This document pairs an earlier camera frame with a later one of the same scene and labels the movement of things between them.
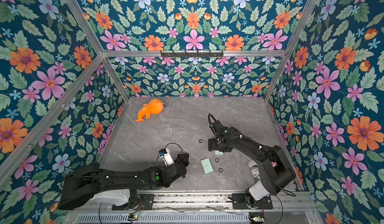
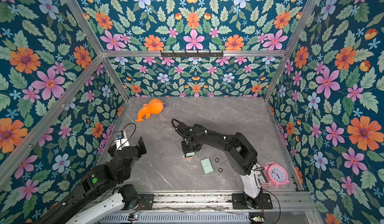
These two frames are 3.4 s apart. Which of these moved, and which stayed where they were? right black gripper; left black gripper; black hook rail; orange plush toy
Moved: left black gripper; right black gripper
Stayed: black hook rail; orange plush toy
